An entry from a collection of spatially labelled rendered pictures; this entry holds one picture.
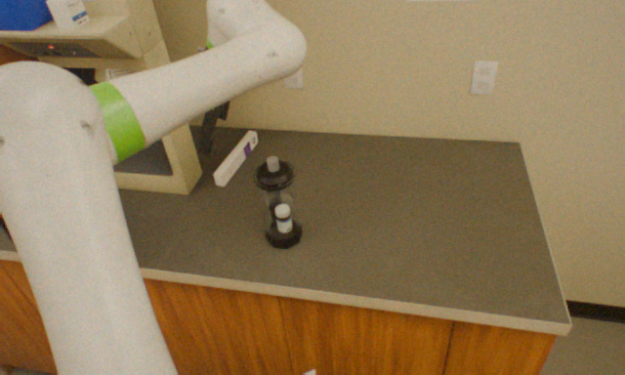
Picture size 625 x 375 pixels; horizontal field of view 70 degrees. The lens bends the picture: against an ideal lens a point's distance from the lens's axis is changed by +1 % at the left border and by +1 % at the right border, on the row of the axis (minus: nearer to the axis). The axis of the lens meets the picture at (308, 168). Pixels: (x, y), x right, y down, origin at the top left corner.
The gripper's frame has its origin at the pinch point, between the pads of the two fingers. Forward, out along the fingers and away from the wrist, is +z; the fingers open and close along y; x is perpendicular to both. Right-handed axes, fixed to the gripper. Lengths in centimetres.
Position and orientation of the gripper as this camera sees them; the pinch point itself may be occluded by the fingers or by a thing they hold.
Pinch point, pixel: (213, 132)
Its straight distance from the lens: 114.7
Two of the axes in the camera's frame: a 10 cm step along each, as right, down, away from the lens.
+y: -1.6, 7.1, -6.8
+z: -2.8, 6.3, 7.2
